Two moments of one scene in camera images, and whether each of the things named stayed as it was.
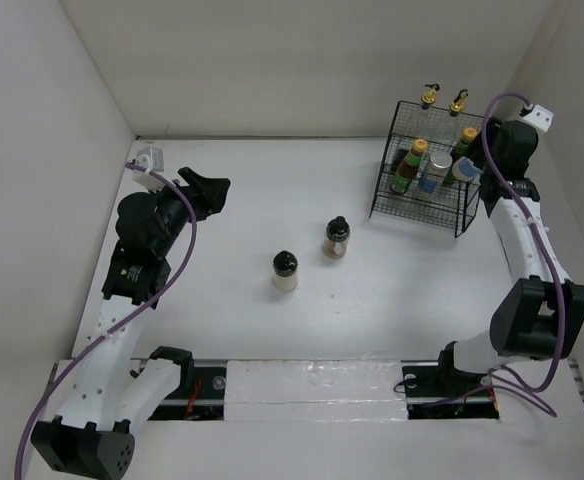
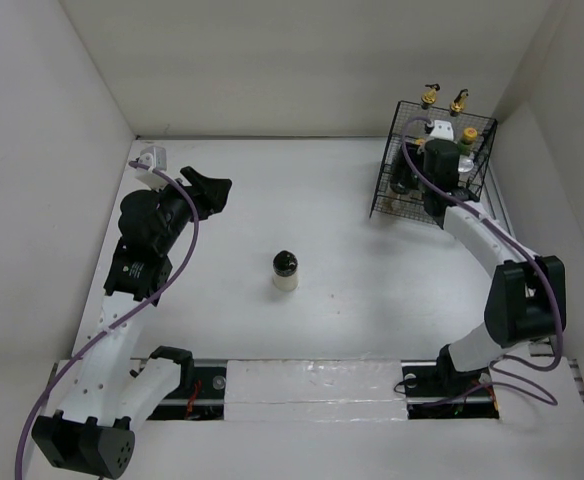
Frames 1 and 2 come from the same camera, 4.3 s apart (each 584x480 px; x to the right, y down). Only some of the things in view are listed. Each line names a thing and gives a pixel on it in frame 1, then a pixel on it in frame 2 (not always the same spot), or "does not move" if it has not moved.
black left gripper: [206, 193] does not move
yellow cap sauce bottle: [467, 136] does not move
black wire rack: [431, 170] does not move
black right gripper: [492, 131] → [412, 150]
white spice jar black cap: [285, 276] does not move
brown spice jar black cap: [336, 238] → [407, 201]
